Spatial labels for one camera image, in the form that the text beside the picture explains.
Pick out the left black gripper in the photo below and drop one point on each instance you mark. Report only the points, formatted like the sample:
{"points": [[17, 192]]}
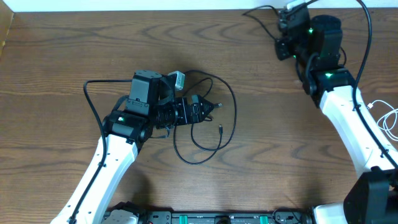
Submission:
{"points": [[186, 108]]}

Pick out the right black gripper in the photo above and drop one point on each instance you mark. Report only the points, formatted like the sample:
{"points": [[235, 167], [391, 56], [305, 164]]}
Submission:
{"points": [[282, 51]]}

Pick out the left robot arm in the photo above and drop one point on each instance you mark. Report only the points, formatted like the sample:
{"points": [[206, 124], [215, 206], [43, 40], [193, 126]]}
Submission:
{"points": [[151, 104]]}

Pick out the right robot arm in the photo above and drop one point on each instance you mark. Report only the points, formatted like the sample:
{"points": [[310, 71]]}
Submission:
{"points": [[315, 42]]}

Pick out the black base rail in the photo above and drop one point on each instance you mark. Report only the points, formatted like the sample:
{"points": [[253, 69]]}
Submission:
{"points": [[127, 212]]}

